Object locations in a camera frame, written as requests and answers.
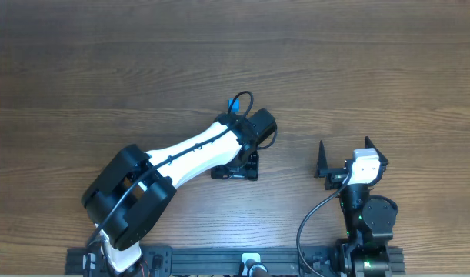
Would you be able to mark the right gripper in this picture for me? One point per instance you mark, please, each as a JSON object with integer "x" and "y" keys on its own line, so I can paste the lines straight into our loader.
{"x": 334, "y": 177}

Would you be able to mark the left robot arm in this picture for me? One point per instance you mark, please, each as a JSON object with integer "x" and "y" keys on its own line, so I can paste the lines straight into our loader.
{"x": 204, "y": 154}

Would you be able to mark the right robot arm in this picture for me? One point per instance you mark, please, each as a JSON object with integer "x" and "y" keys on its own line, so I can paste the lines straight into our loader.
{"x": 377, "y": 217}

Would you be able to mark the blue cube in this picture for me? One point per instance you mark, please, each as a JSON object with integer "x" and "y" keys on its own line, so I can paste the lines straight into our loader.
{"x": 235, "y": 104}

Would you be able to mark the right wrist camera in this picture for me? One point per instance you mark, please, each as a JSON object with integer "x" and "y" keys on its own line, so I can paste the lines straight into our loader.
{"x": 365, "y": 167}

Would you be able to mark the mounting rail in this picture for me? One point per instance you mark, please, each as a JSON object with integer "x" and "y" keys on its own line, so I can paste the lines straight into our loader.
{"x": 211, "y": 261}

